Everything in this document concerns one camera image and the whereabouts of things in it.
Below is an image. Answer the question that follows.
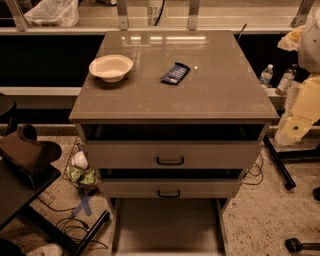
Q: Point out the white shoe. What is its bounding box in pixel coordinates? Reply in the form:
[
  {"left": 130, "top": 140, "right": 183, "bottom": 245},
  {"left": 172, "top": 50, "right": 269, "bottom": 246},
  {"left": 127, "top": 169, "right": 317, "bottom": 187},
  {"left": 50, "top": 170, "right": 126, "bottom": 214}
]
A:
[{"left": 26, "top": 243, "right": 63, "bottom": 256}]

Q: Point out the grey drawer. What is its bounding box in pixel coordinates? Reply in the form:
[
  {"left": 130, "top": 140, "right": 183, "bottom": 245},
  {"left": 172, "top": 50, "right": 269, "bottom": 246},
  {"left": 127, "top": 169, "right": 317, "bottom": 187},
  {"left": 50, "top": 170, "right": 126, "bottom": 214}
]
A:
[
  {"left": 81, "top": 141, "right": 263, "bottom": 169},
  {"left": 98, "top": 178, "right": 241, "bottom": 198},
  {"left": 111, "top": 199, "right": 228, "bottom": 256}
]

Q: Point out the black side table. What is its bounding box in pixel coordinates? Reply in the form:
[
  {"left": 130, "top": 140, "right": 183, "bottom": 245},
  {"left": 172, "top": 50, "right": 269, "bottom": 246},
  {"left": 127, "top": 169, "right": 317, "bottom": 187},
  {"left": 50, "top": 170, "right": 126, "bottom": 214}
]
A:
[{"left": 0, "top": 160, "right": 110, "bottom": 256}]

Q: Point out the white round object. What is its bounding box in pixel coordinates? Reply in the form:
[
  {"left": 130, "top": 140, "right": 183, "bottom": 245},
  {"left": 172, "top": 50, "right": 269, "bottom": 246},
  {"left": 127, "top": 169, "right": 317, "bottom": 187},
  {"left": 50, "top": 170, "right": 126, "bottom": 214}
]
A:
[{"left": 71, "top": 151, "right": 88, "bottom": 169}]

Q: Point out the dark brown bag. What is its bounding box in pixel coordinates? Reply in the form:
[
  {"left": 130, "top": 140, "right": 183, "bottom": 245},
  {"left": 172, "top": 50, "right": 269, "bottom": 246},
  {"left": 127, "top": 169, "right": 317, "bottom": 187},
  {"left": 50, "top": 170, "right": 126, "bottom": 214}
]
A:
[{"left": 0, "top": 124, "right": 62, "bottom": 188}]

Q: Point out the black table leg bar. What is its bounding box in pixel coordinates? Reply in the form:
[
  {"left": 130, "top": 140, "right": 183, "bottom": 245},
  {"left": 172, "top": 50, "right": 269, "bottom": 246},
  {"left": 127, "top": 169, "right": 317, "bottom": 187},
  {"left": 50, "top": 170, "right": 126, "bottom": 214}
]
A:
[{"left": 263, "top": 136, "right": 296, "bottom": 190}]

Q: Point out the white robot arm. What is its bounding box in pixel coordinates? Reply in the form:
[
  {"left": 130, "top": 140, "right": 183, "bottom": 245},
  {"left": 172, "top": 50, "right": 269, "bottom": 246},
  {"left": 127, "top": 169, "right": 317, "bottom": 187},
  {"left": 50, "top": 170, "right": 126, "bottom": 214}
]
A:
[{"left": 275, "top": 9, "right": 320, "bottom": 145}]

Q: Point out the grey drawer cabinet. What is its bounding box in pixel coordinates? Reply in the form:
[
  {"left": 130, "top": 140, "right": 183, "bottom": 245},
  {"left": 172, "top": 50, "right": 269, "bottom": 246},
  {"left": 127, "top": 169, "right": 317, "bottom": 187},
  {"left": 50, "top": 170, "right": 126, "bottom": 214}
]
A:
[{"left": 70, "top": 31, "right": 277, "bottom": 256}]

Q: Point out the black floor cable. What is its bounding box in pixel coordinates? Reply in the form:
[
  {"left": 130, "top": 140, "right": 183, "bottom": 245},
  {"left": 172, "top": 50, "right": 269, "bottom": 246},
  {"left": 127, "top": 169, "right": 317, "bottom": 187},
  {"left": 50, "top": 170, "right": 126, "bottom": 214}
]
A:
[{"left": 35, "top": 195, "right": 110, "bottom": 250}]

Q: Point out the black caster wheel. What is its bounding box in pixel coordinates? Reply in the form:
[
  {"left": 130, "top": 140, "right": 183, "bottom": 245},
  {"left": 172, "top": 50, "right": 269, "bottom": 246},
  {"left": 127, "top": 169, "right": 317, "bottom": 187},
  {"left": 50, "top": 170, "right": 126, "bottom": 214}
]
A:
[{"left": 285, "top": 238, "right": 320, "bottom": 253}]

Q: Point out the wire basket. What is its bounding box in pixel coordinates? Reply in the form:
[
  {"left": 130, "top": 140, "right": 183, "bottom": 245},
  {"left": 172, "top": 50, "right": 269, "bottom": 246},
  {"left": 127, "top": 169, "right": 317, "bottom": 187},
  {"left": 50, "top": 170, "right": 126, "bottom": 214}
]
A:
[{"left": 62, "top": 136, "right": 82, "bottom": 181}]

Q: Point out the blue snack bar wrapper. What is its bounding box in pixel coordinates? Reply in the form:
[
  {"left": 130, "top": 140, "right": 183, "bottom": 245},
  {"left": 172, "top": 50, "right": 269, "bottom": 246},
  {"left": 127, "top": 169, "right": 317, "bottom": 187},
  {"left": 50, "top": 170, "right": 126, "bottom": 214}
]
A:
[{"left": 160, "top": 62, "right": 190, "bottom": 85}]

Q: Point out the black cable right of cabinet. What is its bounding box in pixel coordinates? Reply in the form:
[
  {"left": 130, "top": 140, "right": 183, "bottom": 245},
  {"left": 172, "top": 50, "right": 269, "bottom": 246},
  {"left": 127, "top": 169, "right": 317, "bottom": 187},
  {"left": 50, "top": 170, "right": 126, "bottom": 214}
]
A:
[{"left": 241, "top": 152, "right": 265, "bottom": 187}]

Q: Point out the bottle with yellow liquid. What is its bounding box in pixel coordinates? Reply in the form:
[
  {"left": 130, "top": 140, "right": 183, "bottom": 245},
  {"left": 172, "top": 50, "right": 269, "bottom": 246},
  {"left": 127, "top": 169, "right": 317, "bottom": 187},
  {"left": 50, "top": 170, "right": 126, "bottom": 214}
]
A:
[{"left": 275, "top": 64, "right": 297, "bottom": 96}]

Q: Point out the green chip bag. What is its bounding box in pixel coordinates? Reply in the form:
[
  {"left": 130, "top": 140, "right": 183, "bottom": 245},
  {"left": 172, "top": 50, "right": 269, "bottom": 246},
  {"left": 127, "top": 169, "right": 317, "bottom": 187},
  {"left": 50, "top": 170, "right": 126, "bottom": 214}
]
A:
[{"left": 67, "top": 165, "right": 96, "bottom": 190}]

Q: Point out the clear water bottle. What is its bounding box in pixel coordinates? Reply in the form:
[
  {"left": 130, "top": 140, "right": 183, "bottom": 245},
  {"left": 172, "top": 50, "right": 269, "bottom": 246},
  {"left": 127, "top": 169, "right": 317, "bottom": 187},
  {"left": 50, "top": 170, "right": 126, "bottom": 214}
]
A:
[{"left": 259, "top": 64, "right": 273, "bottom": 88}]

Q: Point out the white plastic bag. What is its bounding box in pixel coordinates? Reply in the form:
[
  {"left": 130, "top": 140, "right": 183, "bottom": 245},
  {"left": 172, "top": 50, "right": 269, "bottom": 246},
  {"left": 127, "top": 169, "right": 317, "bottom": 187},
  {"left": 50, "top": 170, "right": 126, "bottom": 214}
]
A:
[{"left": 24, "top": 0, "right": 79, "bottom": 27}]

